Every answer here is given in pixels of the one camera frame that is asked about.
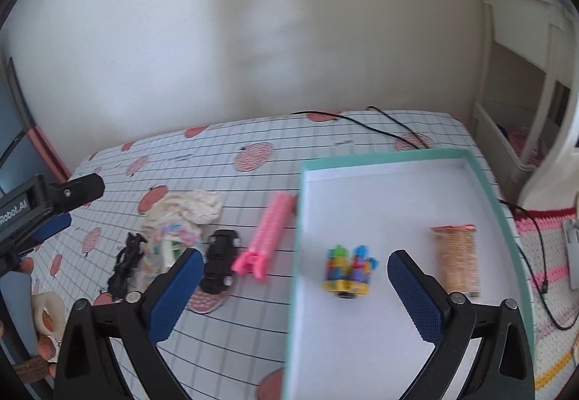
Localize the clear bag of cotton swabs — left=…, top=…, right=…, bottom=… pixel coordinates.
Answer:
left=140, top=219, right=202, bottom=289

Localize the colourful building block toy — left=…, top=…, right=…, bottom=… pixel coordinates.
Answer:
left=322, top=245, right=382, bottom=299

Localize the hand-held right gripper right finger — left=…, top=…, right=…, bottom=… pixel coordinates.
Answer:
left=388, top=249, right=537, bottom=400

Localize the teal cardboard box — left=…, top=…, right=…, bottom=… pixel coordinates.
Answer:
left=283, top=148, right=537, bottom=400

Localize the black toy car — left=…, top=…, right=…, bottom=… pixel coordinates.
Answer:
left=199, top=229, right=240, bottom=296

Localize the pink hair clip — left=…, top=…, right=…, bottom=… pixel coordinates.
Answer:
left=232, top=193, right=297, bottom=281

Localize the grid fruit printed tablecloth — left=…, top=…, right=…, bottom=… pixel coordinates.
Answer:
left=31, top=111, right=516, bottom=400

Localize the brown wooden item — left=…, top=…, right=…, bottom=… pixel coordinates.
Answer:
left=13, top=359, right=47, bottom=383

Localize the white wooden furniture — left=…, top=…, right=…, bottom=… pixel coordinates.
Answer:
left=470, top=0, right=579, bottom=198

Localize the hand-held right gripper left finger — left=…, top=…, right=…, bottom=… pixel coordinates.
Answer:
left=54, top=247, right=205, bottom=400

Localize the black crinkled wrapper packet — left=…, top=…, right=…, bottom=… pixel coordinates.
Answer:
left=107, top=232, right=149, bottom=299

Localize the dark panel with pink edge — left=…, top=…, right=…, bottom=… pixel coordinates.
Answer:
left=0, top=47, right=71, bottom=197

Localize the striped crochet rug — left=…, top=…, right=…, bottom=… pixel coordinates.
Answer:
left=498, top=208, right=579, bottom=392

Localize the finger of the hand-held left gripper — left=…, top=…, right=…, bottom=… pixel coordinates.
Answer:
left=29, top=212, right=73, bottom=243
left=45, top=173, right=106, bottom=213

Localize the cream thick ring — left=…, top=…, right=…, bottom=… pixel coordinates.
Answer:
left=31, top=293, right=64, bottom=337

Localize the orange biscuit snack packet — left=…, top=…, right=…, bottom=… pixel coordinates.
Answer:
left=430, top=225, right=481, bottom=301

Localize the grey plastic item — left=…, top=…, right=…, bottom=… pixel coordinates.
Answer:
left=561, top=219, right=579, bottom=260

